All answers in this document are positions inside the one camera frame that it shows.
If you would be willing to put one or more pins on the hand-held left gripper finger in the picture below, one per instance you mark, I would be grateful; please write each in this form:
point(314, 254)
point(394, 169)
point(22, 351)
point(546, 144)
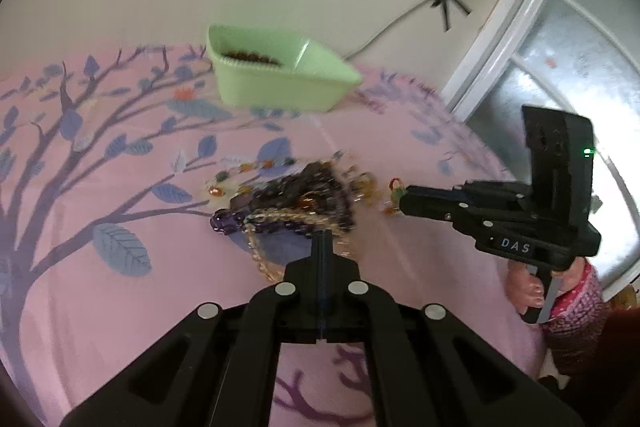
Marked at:
point(327, 257)
point(315, 257)

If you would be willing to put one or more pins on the light green plastic box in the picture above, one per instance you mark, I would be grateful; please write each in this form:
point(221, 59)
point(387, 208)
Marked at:
point(280, 79)

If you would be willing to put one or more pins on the pink tree printed bedsheet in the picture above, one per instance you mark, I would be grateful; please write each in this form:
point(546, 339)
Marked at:
point(125, 307)

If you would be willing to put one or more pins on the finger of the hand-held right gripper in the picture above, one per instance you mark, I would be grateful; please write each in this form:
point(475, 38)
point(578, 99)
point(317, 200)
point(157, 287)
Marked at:
point(425, 204)
point(495, 194)

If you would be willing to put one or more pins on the white framed window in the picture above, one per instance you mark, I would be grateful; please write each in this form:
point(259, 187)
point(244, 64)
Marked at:
point(575, 57)

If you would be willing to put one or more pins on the person's right hand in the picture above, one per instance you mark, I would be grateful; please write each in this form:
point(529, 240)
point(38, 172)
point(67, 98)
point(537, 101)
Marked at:
point(525, 287)

